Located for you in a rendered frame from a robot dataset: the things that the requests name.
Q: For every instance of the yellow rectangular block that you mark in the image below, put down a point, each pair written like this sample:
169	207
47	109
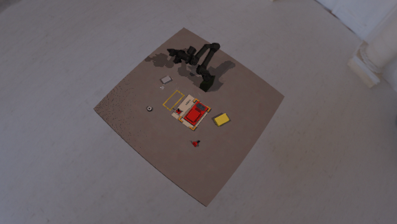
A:
221	119

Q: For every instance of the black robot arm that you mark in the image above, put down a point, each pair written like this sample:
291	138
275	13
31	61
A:
193	59

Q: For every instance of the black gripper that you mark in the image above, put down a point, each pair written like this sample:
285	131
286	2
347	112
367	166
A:
178	53

